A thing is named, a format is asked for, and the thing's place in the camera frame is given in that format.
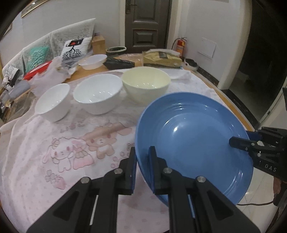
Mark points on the shallow white bowl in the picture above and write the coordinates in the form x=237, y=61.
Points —
x=93, y=61

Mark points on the wooden box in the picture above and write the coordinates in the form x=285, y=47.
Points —
x=98, y=44

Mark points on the black packet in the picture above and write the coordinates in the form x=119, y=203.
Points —
x=117, y=63

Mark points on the cream bowl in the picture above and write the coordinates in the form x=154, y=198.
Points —
x=145, y=83

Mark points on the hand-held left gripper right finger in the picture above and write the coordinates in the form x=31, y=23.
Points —
x=153, y=174

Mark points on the teal cushion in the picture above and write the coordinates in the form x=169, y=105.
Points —
x=38, y=57

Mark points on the tree print cushion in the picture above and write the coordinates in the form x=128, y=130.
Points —
x=76, y=48

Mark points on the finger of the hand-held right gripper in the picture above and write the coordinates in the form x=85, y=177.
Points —
x=242, y=143
x=264, y=134

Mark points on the medium white bowl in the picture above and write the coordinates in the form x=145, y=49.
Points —
x=96, y=94

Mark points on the pink cartoon printed tablecloth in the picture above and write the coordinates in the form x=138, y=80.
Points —
x=101, y=127

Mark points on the clear plastic dish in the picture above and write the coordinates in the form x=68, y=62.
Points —
x=132, y=58

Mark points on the red plastic item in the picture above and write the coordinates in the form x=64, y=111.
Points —
x=33, y=72

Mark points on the red fire extinguisher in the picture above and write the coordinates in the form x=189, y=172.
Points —
x=180, y=48

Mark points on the small white bowl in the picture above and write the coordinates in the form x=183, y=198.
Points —
x=53, y=100

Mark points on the blue plate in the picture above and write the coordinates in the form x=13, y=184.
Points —
x=190, y=134

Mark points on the dark panelled door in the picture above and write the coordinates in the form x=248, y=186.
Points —
x=148, y=22

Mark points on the round bin with dark rim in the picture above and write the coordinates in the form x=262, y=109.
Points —
x=115, y=49

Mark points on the black white patterned cushion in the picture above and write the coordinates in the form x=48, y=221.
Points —
x=10, y=77

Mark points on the black and white floor bowl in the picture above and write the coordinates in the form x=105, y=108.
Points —
x=190, y=65

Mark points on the white wall panel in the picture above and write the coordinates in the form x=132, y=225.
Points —
x=206, y=47

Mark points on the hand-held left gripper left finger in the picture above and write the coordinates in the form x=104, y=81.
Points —
x=134, y=177

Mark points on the sofa with grey cover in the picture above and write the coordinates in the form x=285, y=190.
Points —
x=62, y=33

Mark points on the white plastic bag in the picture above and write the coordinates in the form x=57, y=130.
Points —
x=50, y=74

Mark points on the gold tissue box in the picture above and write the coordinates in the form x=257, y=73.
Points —
x=161, y=58

